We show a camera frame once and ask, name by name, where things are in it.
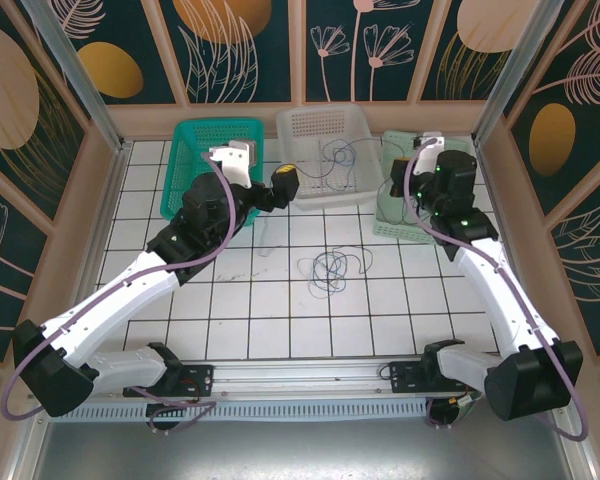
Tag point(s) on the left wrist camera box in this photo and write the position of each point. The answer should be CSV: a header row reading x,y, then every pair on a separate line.
x,y
235,162

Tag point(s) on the teal plastic basket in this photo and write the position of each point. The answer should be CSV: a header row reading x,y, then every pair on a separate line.
x,y
190,145

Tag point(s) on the grey metal sheet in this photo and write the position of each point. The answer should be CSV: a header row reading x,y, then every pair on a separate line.
x,y
300,450

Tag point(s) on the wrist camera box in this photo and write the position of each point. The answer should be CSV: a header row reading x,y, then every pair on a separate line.
x,y
427,155
235,162

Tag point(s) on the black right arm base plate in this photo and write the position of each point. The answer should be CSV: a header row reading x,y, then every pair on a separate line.
x,y
405,377

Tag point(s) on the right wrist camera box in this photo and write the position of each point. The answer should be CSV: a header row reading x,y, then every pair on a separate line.
x,y
427,155

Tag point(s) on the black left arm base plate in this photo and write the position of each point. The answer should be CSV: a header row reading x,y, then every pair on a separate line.
x,y
195,380

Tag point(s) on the light green plastic basket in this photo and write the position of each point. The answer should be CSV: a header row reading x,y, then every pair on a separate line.
x,y
395,232

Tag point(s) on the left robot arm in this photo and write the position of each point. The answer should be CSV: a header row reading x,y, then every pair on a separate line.
x,y
120,295

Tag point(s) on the aluminium mounting rail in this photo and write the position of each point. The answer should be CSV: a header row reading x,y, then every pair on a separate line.
x,y
305,372

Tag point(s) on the small controller board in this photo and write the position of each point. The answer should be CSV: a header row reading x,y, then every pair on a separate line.
x,y
465,402
170,406

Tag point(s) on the aluminium corner post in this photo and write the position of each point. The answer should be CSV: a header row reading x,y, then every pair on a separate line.
x,y
75,70
515,65

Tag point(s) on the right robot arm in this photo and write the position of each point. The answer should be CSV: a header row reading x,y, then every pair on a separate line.
x,y
490,285

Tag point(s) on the white plastic basket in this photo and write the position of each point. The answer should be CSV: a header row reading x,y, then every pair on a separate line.
x,y
305,195

